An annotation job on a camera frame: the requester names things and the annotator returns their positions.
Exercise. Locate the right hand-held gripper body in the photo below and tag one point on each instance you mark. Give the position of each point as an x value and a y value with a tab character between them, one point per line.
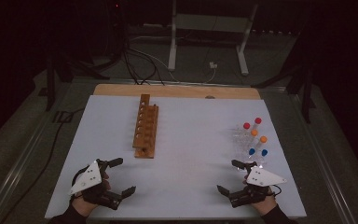
264	178

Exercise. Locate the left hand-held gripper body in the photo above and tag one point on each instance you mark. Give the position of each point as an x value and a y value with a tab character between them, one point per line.
88	179

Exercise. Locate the blue cap test tube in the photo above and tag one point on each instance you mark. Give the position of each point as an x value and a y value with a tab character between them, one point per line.
252	151
264	152

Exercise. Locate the clear plastic tube rack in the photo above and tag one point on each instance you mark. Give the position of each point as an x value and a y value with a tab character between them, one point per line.
240	143

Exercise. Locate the orange cap test tube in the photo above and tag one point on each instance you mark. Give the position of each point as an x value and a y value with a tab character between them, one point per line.
254	132
263	139

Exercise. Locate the red cap test tube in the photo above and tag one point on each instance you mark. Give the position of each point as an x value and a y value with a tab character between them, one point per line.
246	125
258	120

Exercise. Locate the wooden test tube rack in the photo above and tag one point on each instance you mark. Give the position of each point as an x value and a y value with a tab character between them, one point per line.
150	124

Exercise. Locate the person's right hand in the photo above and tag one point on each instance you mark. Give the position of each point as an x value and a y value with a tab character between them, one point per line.
264	206

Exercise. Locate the person's left hand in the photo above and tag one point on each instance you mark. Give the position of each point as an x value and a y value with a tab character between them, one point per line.
82	207

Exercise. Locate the white table cover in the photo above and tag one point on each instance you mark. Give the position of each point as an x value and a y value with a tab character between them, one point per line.
186	155

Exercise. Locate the black metal stand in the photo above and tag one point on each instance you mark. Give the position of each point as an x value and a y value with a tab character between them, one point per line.
306	93
50	87

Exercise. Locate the white plug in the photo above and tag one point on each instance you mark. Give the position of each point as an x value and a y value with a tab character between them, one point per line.
213	65

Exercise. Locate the aluminium frame rail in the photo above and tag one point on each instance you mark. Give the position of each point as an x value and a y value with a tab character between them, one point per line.
21	161
323	161
199	83

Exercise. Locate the white metal desk frame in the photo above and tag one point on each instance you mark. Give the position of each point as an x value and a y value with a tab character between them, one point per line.
211	22

